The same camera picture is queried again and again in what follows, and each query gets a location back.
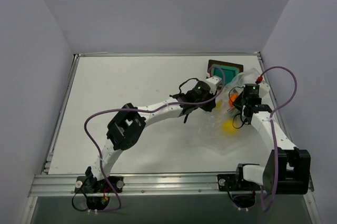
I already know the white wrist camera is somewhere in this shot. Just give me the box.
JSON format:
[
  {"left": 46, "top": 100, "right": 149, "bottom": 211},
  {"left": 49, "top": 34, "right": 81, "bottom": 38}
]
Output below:
[
  {"left": 205, "top": 76, "right": 222, "bottom": 93},
  {"left": 255, "top": 76, "right": 270, "bottom": 98}
]

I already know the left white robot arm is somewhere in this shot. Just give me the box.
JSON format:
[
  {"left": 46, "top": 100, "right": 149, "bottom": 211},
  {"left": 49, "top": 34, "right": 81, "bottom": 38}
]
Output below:
[{"left": 84, "top": 77, "right": 222, "bottom": 192}]

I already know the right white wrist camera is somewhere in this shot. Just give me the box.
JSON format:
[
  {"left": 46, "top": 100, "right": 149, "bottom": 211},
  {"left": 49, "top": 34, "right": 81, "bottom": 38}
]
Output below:
[{"left": 255, "top": 76, "right": 270, "bottom": 98}]

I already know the purple cable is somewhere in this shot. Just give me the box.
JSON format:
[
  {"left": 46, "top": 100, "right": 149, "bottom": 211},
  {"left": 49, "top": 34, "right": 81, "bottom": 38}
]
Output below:
[
  {"left": 84, "top": 66, "right": 227, "bottom": 213},
  {"left": 256, "top": 66, "right": 300, "bottom": 213}
]

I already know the yellow fake pear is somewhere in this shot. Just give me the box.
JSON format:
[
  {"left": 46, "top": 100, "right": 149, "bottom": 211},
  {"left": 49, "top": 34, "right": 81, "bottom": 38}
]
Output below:
[{"left": 222, "top": 120, "right": 237, "bottom": 136}]

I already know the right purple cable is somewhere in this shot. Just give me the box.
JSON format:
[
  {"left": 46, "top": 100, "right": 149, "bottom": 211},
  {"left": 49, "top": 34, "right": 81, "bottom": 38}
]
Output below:
[{"left": 256, "top": 66, "right": 300, "bottom": 213}]

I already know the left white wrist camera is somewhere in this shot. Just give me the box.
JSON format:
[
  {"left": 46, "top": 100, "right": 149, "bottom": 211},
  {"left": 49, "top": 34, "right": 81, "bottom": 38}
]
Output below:
[{"left": 205, "top": 76, "right": 222, "bottom": 93}]

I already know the orange fake persimmon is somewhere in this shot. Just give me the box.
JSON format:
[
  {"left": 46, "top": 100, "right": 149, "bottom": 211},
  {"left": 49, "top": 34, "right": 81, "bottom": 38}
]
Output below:
[{"left": 229, "top": 93, "right": 239, "bottom": 107}]

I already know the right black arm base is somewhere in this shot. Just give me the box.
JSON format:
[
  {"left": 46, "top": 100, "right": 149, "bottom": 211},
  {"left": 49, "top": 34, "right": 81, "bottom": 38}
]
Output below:
[{"left": 217, "top": 174, "right": 260, "bottom": 212}]

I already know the square black teal plate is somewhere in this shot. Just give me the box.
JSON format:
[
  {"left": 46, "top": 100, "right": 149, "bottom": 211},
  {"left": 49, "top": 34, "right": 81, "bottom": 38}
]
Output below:
[{"left": 207, "top": 59, "right": 244, "bottom": 84}]

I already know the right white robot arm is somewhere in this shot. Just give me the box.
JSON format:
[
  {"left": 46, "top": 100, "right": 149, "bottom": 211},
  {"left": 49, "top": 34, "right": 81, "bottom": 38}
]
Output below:
[{"left": 232, "top": 84, "right": 311, "bottom": 195}]

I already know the clear plastic bag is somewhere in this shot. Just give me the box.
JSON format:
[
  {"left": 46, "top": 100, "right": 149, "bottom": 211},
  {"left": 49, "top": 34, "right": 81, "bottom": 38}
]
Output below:
[{"left": 194, "top": 67, "right": 264, "bottom": 156}]

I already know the aluminium front rail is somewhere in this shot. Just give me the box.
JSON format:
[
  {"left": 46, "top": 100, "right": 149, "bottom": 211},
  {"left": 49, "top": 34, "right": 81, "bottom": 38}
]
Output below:
[{"left": 28, "top": 170, "right": 314, "bottom": 196}]

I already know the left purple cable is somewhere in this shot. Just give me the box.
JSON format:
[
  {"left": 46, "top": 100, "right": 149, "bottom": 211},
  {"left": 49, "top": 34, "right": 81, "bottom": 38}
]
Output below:
[{"left": 84, "top": 66, "right": 227, "bottom": 213}]

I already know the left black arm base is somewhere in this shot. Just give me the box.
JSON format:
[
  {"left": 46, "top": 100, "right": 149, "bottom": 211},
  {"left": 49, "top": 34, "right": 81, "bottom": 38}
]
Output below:
[{"left": 71, "top": 176, "right": 124, "bottom": 212}]

